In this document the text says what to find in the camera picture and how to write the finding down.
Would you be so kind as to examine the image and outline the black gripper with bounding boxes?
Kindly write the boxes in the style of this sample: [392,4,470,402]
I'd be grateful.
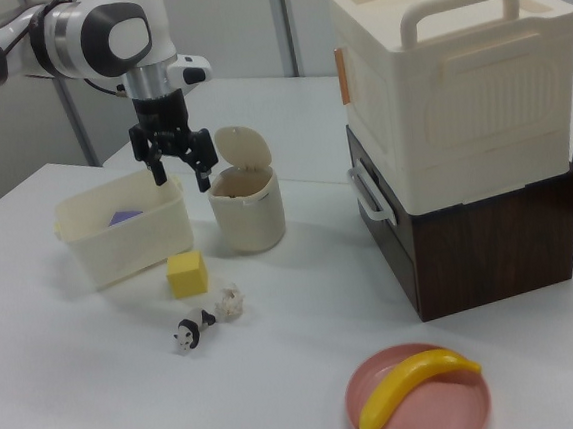
[125,89,221,200]

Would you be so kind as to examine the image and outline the cream trash can with lid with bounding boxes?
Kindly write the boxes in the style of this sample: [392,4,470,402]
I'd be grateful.
[201,121,290,257]

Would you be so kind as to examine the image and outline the purple flat block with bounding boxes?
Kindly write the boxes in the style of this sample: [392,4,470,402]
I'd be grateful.
[106,207,146,227]

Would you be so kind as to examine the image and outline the cream rectangular plastic bin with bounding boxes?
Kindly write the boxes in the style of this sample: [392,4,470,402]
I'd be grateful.
[48,164,198,296]

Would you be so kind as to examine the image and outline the yellow foam cube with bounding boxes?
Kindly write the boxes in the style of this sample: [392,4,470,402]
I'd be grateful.
[163,249,211,300]

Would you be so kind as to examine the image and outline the crumpled white paper ball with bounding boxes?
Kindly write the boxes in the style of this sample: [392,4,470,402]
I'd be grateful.
[211,281,248,323]

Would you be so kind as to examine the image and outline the toy panda figure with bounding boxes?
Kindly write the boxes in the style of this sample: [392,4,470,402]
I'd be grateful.
[169,305,220,355]

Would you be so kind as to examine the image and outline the cream plastic storage box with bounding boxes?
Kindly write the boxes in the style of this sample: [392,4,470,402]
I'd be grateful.
[327,0,573,221]

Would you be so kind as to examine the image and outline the dark wood drawer cabinet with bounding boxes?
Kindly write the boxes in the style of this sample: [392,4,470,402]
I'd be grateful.
[341,104,573,329]

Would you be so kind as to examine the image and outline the yellow plastic banana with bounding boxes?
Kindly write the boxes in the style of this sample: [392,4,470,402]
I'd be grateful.
[352,343,488,429]

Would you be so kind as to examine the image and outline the pink plate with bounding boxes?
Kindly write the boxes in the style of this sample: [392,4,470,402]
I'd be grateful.
[340,336,496,429]

